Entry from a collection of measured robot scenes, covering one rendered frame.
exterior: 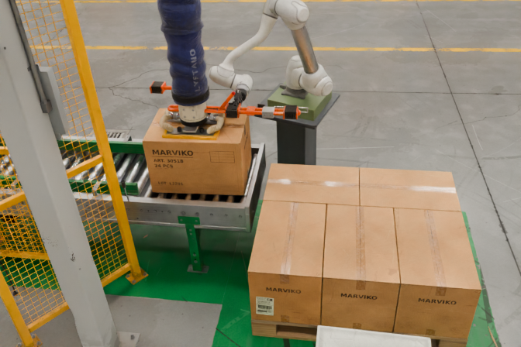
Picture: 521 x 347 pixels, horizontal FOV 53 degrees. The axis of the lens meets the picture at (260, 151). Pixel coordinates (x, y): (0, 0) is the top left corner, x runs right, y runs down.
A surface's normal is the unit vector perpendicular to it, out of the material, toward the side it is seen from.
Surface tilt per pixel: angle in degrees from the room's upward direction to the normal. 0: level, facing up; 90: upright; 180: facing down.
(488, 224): 0
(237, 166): 90
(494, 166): 0
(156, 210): 90
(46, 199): 90
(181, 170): 90
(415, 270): 0
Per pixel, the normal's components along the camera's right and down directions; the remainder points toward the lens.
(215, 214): -0.14, 0.57
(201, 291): -0.04, -0.82
